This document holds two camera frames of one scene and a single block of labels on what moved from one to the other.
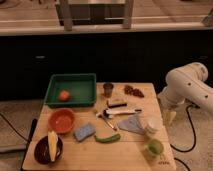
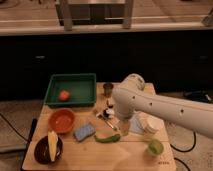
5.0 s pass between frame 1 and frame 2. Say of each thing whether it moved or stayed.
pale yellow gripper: moved
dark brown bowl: stayed
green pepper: stayed
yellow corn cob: stayed
